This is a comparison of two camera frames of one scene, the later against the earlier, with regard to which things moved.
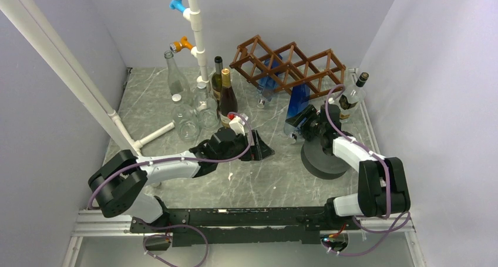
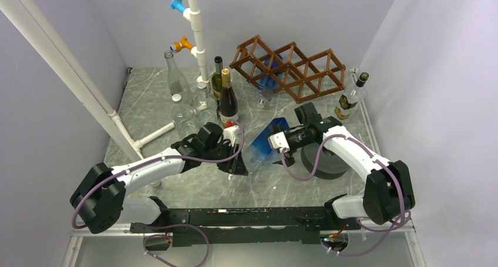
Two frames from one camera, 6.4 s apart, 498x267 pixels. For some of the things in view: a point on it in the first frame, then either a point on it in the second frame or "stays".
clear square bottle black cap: [352, 98] stays
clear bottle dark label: [179, 81] stays
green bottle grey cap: [216, 77] stays
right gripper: [308, 112] -> [290, 160]
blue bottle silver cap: [268, 79] stays
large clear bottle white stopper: [205, 107] stays
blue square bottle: [300, 98] -> [260, 152]
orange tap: [176, 47] stays
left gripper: [259, 151] -> [235, 166]
